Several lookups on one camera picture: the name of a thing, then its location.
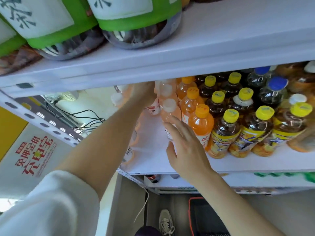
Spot person's left hand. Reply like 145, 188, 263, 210
130, 81, 158, 108

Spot person's right hand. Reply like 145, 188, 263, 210
163, 115, 217, 181

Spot peach drink bottle white cap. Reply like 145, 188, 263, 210
160, 99, 183, 143

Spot peach drink bottle red label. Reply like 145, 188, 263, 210
146, 96, 162, 116

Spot person's right forearm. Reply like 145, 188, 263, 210
194, 168, 287, 236

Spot person's left forearm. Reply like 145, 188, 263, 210
55, 94, 148, 202

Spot group of peach drinks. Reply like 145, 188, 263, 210
110, 80, 178, 167

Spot orange soda bottle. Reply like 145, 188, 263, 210
188, 104, 215, 151
176, 76, 197, 101
181, 87, 205, 121

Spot dark bottle red cap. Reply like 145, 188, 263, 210
144, 174, 161, 184

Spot group of yellow-capped tea bottles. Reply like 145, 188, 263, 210
198, 72, 314, 160

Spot grey white sneaker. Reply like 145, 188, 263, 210
158, 209, 176, 236

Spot red and black shopping basket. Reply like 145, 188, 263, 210
188, 197, 230, 236

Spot large green-label tea bottle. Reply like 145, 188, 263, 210
0, 18, 43, 76
86, 0, 184, 50
0, 0, 107, 62

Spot white shelf board with tags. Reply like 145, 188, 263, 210
144, 172, 315, 196

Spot purple trouser leg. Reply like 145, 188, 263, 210
134, 226, 162, 236

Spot blue-capped dark drink bottle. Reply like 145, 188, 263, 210
247, 66, 271, 90
258, 77, 289, 108

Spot row of green bottles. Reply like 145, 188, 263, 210
253, 172, 315, 183

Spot white-capped amber drink bottle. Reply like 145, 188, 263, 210
281, 93, 308, 108
276, 60, 315, 96

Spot grey slotted shelf upright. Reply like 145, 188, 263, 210
0, 90, 83, 148

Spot white sleeve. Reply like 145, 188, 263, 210
0, 169, 100, 236

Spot yellow white poster red print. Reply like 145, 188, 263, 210
0, 106, 61, 194

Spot white drawstring cord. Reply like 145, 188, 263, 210
134, 185, 150, 224

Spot black cables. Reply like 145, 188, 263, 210
45, 102, 107, 135

